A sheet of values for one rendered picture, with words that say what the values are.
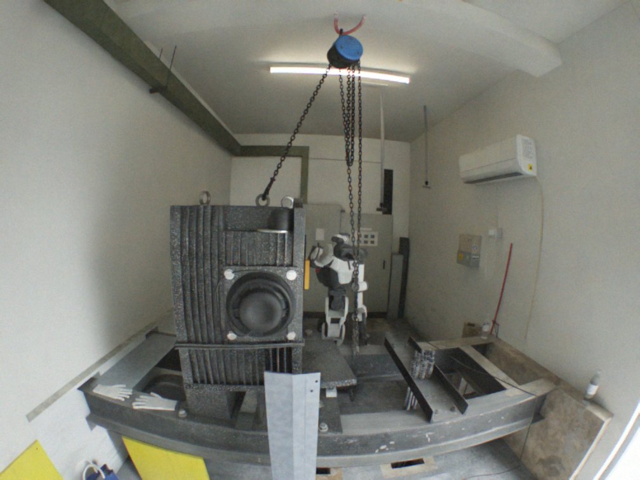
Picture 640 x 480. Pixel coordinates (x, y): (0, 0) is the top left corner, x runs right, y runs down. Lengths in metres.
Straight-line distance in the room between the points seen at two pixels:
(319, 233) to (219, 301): 3.13
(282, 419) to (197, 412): 0.48
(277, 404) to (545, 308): 1.79
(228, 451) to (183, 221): 1.13
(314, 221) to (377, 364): 2.52
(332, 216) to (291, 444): 3.37
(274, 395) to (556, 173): 2.05
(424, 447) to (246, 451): 0.92
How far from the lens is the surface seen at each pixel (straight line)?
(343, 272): 2.09
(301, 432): 1.14
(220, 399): 1.30
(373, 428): 1.36
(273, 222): 0.99
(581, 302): 1.95
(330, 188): 4.31
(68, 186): 1.64
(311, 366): 1.33
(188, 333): 1.14
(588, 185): 1.94
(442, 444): 1.69
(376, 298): 4.36
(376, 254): 4.20
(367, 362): 2.10
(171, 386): 1.75
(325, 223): 4.05
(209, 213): 0.99
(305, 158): 4.26
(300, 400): 1.03
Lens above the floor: 1.58
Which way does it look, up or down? 5 degrees down
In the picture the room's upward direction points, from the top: 2 degrees clockwise
